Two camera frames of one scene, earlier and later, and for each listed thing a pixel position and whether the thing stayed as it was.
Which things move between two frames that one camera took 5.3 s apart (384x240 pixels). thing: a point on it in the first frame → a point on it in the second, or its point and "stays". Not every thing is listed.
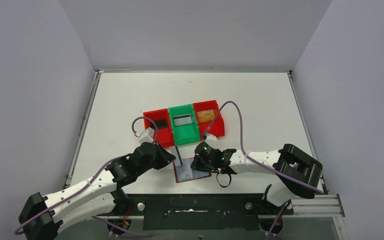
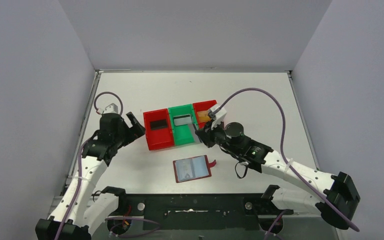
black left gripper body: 163,156 → 125,128
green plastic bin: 184,133 stays
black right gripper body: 205,165 → 218,135
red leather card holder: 185,172 stays
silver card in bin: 182,119 stays
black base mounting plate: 196,212 stays
